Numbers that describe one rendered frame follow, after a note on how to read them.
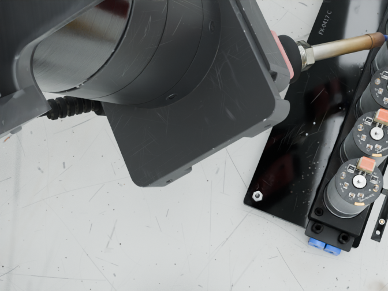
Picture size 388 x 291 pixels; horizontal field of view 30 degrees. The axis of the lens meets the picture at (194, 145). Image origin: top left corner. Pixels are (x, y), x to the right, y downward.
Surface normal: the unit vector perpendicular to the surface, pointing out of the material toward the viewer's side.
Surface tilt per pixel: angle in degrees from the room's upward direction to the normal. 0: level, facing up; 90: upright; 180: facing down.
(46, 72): 90
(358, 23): 0
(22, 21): 37
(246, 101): 30
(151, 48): 74
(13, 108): 60
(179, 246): 0
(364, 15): 0
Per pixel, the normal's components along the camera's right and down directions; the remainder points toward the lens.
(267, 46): 0.79, -0.45
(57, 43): 0.61, 0.70
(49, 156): -0.03, -0.25
